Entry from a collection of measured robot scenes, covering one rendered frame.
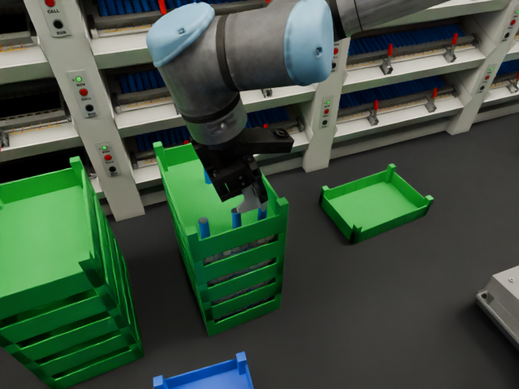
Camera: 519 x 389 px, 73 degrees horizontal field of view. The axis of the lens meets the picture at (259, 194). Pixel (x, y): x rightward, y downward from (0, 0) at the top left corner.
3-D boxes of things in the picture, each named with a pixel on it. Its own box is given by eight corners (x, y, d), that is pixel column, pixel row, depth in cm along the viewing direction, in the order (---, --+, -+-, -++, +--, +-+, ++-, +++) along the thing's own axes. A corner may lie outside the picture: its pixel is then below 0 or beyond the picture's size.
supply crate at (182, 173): (287, 230, 73) (290, 202, 67) (191, 262, 67) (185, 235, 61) (235, 150, 92) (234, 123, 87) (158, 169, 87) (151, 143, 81)
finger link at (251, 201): (242, 221, 69) (225, 188, 63) (268, 207, 70) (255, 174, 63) (247, 231, 67) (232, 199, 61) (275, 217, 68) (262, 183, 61)
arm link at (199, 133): (227, 76, 54) (251, 106, 48) (235, 103, 58) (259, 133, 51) (174, 102, 53) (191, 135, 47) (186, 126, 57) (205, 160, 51)
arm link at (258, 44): (331, -16, 43) (236, 2, 47) (323, 4, 34) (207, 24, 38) (337, 62, 48) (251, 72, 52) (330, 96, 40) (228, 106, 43)
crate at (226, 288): (283, 274, 84) (285, 253, 78) (201, 305, 78) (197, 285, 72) (238, 194, 104) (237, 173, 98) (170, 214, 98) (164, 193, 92)
